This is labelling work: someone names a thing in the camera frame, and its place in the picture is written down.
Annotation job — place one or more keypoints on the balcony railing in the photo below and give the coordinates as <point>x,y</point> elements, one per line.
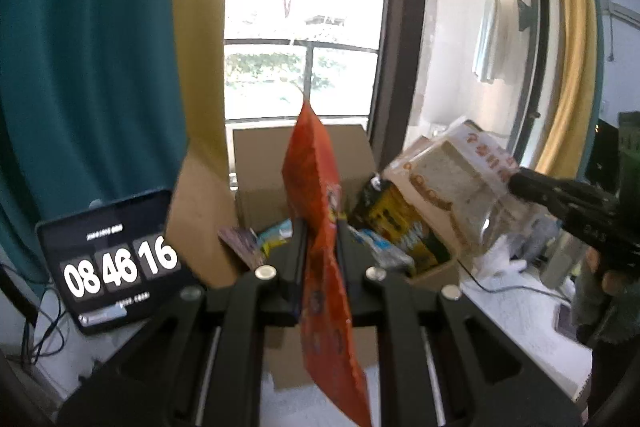
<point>300,49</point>

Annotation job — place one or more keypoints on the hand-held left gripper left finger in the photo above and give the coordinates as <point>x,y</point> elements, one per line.
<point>235,332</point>

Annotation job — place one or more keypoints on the black and yellow packet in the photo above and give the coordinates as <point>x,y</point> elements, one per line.
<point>400,227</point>

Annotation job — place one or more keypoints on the person's right hand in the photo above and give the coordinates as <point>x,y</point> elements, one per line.
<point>617,282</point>

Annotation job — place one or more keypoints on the teal curtain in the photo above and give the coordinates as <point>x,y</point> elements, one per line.
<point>90,82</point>

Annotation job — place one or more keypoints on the hanging towel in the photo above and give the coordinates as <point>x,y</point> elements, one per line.
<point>486,37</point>

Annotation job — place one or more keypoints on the small blue white packet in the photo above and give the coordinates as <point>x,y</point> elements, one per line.
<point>275,234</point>

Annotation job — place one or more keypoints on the orange snack packet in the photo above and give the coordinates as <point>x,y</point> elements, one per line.
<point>325,307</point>

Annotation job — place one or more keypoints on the purple snack packet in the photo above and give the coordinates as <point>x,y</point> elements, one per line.
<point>242,247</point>

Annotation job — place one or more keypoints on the black window post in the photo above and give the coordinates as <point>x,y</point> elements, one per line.
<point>400,17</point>

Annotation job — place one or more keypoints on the sliced bread packet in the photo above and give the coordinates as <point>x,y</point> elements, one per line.
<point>450,187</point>

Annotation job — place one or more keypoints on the grey pouch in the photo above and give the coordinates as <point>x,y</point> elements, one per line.
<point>535,234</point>

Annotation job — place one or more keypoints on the tablet with clock display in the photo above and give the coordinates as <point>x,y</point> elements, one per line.
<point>120,262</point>

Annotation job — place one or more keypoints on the computer monitor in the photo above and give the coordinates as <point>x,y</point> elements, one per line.
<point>600,154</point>

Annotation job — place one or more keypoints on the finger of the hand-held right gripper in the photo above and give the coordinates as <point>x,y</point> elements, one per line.
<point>532,189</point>

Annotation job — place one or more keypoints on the steel tumbler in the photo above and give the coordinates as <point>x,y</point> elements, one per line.
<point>560,259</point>

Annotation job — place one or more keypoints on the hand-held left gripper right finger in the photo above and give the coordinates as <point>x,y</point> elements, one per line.
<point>410,342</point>

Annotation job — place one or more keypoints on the yellow curtain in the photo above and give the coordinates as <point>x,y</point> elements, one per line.
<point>202,32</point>
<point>570,47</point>

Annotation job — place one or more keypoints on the cardboard box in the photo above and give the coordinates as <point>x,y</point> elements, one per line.
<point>215,217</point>

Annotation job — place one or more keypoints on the white snack packet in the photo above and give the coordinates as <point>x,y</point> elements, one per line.
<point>382,249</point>

